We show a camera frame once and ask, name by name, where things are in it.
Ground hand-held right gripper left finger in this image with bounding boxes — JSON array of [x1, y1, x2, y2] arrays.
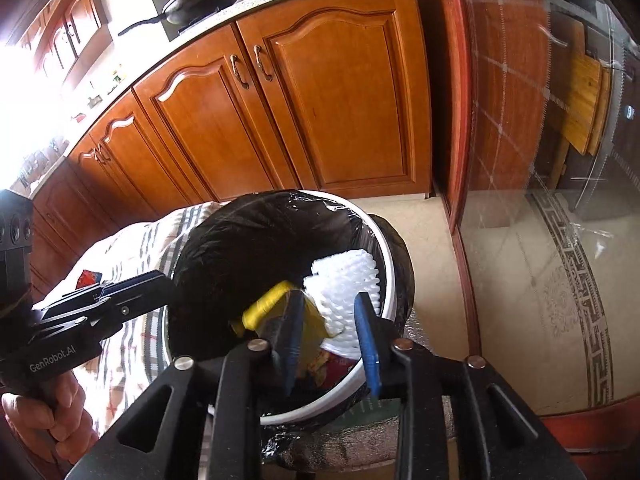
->
[[65, 287, 307, 480]]

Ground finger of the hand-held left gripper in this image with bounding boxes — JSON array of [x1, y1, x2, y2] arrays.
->
[[67, 269, 168, 306], [32, 277, 177, 342]]

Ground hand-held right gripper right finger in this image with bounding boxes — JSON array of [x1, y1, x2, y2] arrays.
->
[[354, 291, 586, 480]]

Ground red gold wrapper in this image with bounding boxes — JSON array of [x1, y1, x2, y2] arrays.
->
[[300, 350, 358, 391]]

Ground yellow foam fruit net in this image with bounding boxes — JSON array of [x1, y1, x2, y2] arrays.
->
[[231, 281, 328, 361]]

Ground white trash bin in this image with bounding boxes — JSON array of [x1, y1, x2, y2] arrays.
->
[[165, 190, 398, 423]]

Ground white foam fruit net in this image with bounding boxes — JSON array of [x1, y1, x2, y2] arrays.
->
[[302, 249, 383, 353]]

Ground black trash bag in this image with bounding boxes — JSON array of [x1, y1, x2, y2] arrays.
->
[[169, 189, 416, 463]]

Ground person's left hand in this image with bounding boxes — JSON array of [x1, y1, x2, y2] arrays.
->
[[0, 374, 96, 463]]

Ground plaid tablecloth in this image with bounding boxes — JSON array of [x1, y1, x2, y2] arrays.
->
[[70, 202, 221, 441]]

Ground kitchen window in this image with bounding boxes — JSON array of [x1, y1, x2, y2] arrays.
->
[[0, 45, 66, 186]]

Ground glass sliding door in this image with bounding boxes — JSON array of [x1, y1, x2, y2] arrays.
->
[[465, 0, 640, 413]]

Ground wooden lower kitchen cabinets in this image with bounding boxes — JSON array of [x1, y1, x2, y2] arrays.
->
[[25, 0, 433, 261]]

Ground wooden kitchen cabinets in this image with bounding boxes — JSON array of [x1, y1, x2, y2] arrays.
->
[[25, 0, 433, 261], [15, 0, 111, 76]]

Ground wooden upper kitchen cabinets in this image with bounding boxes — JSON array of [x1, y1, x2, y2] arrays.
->
[[15, 0, 111, 76]]

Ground wooden chair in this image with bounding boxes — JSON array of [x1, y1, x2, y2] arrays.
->
[[550, 20, 618, 188]]

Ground red wooden door frame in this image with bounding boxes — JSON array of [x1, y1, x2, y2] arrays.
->
[[417, 0, 476, 233]]

